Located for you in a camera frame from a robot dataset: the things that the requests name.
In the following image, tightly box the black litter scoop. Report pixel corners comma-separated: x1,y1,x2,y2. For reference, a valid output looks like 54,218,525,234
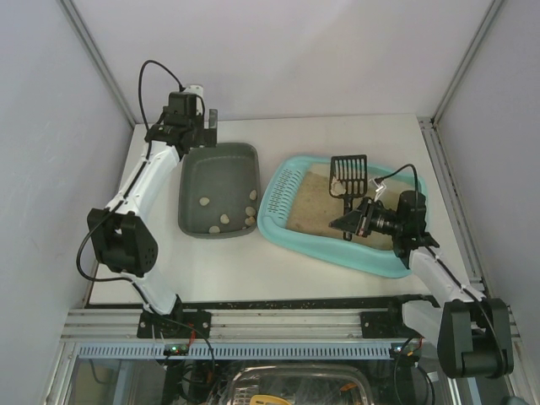
328,154,368,241

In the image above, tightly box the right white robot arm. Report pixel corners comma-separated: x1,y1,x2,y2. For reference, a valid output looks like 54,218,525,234
329,191,514,379

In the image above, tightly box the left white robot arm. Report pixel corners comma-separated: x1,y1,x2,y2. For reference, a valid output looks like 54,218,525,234
81,109,218,316

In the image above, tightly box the beige cat litter sand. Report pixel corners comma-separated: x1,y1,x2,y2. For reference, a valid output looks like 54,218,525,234
286,164,413,251

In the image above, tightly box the teal cat litter box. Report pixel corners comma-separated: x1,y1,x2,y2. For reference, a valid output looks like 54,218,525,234
257,154,411,278

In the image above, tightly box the dark grey plastic bin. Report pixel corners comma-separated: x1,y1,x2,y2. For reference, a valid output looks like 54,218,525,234
178,143,262,239

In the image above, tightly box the clear plastic tub below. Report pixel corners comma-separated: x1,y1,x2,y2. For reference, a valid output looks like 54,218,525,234
208,363,375,404

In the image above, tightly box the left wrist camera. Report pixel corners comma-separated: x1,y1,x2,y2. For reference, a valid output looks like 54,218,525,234
166,92,198,118

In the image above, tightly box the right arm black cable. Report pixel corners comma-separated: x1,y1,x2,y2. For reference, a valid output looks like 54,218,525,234
370,164,421,203

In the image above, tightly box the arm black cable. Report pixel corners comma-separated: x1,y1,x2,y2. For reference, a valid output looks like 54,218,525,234
370,164,421,203
138,59,189,132

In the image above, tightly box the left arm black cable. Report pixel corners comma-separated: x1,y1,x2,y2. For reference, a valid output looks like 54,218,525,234
138,59,189,132

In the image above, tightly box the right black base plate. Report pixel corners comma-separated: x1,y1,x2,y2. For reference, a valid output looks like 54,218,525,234
359,310,407,338

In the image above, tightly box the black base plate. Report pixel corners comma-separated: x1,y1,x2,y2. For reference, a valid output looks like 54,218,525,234
359,310,407,338
136,310,212,339

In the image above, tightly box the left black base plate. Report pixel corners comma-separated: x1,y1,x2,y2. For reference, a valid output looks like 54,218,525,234
136,310,212,339

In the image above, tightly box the aluminium front rail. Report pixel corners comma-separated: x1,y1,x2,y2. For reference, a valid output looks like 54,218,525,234
61,306,522,341

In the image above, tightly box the blue slotted cable duct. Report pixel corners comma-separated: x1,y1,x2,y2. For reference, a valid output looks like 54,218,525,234
78,342,392,360

